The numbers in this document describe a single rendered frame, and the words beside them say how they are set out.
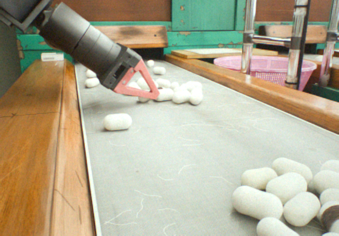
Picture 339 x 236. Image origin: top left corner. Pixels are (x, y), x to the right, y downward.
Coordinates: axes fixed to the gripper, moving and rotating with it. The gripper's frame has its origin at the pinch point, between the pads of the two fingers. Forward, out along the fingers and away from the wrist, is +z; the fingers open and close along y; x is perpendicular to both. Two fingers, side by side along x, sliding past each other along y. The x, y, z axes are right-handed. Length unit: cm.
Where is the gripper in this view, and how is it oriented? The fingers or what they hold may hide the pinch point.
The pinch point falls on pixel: (153, 93)
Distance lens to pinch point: 48.3
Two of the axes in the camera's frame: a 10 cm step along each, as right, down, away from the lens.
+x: -6.0, 8.0, 0.4
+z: 7.3, 5.3, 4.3
